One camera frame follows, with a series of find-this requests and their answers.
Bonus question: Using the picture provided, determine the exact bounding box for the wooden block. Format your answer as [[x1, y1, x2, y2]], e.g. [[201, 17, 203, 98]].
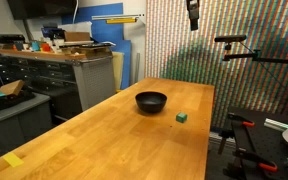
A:
[[0, 79, 26, 97]]

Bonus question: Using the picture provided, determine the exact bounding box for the yellow spirit level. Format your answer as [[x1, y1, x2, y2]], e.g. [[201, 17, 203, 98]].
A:
[[105, 17, 138, 25]]

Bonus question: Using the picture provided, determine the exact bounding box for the black wall monitor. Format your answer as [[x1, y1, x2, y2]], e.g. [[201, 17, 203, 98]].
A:
[[6, 0, 79, 21]]

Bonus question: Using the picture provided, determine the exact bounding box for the gray storage bin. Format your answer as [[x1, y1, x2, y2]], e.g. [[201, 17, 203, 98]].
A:
[[0, 92, 54, 152]]

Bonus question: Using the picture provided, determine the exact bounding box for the black clamp orange handle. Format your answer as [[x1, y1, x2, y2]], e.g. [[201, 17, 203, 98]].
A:
[[234, 148, 279, 173], [226, 112, 256, 128]]

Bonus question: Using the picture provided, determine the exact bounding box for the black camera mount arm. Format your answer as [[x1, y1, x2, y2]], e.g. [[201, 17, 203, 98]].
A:
[[221, 41, 288, 70]]

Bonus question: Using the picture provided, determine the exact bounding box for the white metal rail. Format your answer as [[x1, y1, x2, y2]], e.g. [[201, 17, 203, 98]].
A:
[[91, 13, 146, 21]]

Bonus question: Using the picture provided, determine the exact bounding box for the blue foam board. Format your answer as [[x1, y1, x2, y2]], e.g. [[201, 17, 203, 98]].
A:
[[61, 2, 132, 90]]

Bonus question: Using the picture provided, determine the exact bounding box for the black mat in bin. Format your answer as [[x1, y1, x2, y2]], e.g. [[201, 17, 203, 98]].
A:
[[0, 89, 37, 116]]

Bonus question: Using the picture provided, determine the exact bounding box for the brown cardboard box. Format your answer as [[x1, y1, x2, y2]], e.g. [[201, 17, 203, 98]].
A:
[[63, 31, 92, 43]]

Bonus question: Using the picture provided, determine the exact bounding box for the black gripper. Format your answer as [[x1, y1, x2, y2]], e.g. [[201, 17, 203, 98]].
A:
[[186, 0, 201, 32]]

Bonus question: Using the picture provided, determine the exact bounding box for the black bowl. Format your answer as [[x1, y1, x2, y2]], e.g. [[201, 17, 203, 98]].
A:
[[134, 91, 168, 114]]

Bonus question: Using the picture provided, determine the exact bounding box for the aluminium extrusion bar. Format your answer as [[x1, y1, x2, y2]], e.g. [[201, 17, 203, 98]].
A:
[[263, 117, 288, 132]]

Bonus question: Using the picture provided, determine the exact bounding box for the colourful striped backdrop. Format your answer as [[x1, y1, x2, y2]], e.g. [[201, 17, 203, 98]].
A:
[[145, 0, 288, 129]]

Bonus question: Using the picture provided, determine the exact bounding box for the wooden worktop plank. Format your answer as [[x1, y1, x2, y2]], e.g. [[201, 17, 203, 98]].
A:
[[0, 47, 87, 61]]

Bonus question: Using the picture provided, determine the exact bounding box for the green block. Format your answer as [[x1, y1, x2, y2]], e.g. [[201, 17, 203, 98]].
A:
[[175, 112, 188, 124]]

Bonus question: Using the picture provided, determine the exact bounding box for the black perforated breadboard table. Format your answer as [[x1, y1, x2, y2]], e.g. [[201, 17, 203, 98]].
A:
[[222, 106, 288, 180]]

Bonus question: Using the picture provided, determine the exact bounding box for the gray drawer cabinet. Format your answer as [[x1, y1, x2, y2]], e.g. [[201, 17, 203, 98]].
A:
[[0, 53, 117, 121]]

